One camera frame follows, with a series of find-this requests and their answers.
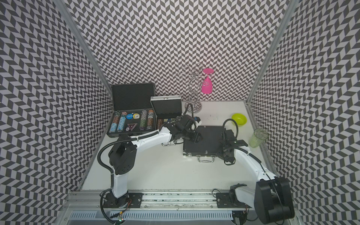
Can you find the chrome wire glass rack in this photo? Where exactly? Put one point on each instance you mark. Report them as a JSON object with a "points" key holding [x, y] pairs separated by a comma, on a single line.
{"points": [[193, 75]]}

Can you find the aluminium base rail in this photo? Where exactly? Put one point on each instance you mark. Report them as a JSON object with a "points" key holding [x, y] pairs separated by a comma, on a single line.
{"points": [[213, 199]]}

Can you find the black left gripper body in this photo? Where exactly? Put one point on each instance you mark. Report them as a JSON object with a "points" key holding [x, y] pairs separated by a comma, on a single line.
{"points": [[190, 135]]}

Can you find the large black poker case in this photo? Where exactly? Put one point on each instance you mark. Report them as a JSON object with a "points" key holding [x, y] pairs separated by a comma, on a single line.
{"points": [[131, 103]]}

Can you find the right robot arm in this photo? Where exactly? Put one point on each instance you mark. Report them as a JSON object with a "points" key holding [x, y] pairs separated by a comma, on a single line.
{"points": [[271, 197]]}

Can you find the pink wine glass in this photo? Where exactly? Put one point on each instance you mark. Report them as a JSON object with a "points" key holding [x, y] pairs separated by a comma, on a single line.
{"points": [[207, 86]]}

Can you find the small silver poker case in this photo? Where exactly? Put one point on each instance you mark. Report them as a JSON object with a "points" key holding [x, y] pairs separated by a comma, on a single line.
{"points": [[166, 108]]}

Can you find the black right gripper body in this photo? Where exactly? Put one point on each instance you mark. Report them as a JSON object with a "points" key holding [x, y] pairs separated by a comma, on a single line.
{"points": [[227, 157]]}

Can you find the lime green bowl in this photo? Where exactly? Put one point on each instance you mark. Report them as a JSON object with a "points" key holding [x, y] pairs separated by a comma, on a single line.
{"points": [[240, 119]]}

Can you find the black red triangle plaque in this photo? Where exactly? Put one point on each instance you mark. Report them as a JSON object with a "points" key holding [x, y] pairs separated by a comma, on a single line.
{"points": [[131, 126]]}

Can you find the black carbon poker case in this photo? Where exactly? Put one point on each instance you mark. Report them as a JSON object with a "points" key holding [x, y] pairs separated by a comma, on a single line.
{"points": [[209, 146]]}

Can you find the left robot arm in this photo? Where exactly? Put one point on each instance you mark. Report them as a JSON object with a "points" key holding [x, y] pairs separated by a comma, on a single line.
{"points": [[119, 157]]}

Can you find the green translucent cup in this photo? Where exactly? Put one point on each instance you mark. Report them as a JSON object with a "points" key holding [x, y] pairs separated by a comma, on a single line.
{"points": [[259, 136]]}

